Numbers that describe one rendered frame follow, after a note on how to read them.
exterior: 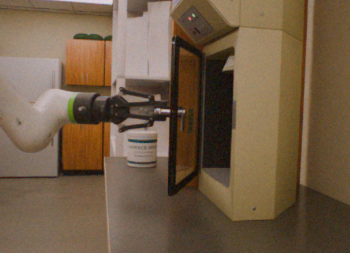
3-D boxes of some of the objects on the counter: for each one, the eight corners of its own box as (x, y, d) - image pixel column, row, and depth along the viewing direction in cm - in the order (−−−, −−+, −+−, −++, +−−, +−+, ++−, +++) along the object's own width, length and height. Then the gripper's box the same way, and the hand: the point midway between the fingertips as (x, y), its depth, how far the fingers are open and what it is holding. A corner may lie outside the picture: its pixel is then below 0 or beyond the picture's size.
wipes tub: (154, 162, 169) (155, 130, 168) (158, 167, 156) (159, 132, 155) (126, 162, 166) (126, 130, 165) (128, 167, 153) (128, 132, 152)
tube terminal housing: (268, 187, 125) (277, -40, 121) (323, 217, 94) (339, -88, 90) (197, 189, 120) (206, -48, 116) (232, 221, 88) (244, -102, 84)
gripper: (91, 135, 101) (174, 140, 95) (93, 83, 101) (176, 83, 94) (104, 132, 108) (181, 137, 102) (105, 84, 108) (182, 85, 101)
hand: (166, 111), depth 99 cm, fingers closed, pressing on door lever
